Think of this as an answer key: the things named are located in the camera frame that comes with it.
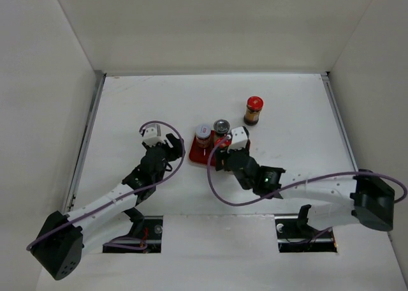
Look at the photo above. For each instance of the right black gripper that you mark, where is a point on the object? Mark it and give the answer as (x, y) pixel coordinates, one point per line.
(222, 154)

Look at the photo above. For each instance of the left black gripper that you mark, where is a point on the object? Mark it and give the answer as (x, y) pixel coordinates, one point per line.
(176, 149)

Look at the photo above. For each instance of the white-lid spice jar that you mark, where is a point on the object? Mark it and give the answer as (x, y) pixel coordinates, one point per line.
(203, 135)

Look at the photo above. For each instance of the red-lid orange sauce jar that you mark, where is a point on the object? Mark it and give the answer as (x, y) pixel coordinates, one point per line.
(222, 143)

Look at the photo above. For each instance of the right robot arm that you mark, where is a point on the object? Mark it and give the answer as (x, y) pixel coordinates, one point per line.
(345, 198)

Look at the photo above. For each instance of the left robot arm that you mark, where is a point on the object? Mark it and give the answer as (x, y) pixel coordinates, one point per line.
(65, 238)

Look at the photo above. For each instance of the red rectangular tray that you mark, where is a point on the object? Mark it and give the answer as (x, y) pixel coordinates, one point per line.
(200, 155)

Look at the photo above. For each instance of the red-lid dark sauce jar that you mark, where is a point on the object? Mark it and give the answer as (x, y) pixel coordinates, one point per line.
(254, 107)

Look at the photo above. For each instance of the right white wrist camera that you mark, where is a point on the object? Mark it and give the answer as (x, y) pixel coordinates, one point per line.
(239, 139)

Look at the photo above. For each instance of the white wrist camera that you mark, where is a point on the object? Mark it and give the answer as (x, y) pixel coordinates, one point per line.
(152, 135)
(239, 139)

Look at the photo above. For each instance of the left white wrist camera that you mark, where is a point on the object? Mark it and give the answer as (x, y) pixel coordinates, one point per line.
(152, 135)

